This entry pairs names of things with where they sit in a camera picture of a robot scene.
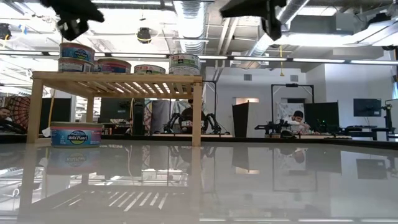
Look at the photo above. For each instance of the black background robot arm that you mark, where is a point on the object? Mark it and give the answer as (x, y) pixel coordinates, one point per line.
(172, 123)
(270, 127)
(214, 123)

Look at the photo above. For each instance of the wooden slatted shelf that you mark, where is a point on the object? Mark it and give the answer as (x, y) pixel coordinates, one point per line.
(112, 77)

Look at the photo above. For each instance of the long ceiling light strip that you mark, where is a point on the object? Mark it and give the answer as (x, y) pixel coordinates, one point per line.
(373, 62)
(214, 57)
(259, 58)
(140, 55)
(317, 60)

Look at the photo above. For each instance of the black ceiling device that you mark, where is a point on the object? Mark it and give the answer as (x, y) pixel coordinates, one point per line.
(4, 31)

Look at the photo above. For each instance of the black background monitor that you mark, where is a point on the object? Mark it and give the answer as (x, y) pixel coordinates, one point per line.
(113, 109)

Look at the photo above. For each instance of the patterned red tapestry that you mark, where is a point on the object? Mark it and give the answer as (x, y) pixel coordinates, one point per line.
(20, 109)

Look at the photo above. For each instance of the black standing panel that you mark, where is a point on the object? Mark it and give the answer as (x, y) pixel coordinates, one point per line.
(241, 119)

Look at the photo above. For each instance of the person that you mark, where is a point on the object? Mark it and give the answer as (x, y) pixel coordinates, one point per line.
(4, 113)
(298, 118)
(188, 116)

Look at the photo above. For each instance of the black partition screen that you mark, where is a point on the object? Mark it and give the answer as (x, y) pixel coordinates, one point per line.
(321, 115)

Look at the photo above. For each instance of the black background table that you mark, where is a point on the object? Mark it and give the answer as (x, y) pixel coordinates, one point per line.
(363, 129)

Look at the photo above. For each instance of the black tripod stand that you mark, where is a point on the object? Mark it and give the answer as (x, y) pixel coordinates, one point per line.
(388, 115)

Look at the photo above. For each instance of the silver spiral air duct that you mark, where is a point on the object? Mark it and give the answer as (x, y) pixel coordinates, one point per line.
(191, 28)
(289, 9)

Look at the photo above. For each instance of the grey wall vent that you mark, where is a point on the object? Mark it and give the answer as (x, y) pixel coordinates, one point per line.
(247, 77)
(293, 77)

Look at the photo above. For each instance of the black overhead camera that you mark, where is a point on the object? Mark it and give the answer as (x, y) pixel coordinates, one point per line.
(144, 34)

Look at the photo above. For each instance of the black rectangular frame stand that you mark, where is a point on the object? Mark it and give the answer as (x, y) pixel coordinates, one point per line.
(292, 85)

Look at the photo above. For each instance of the white wall poster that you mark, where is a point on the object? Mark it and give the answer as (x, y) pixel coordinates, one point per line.
(287, 107)

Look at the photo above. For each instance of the dark wall monitor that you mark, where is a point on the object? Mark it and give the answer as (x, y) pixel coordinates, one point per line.
(367, 107)

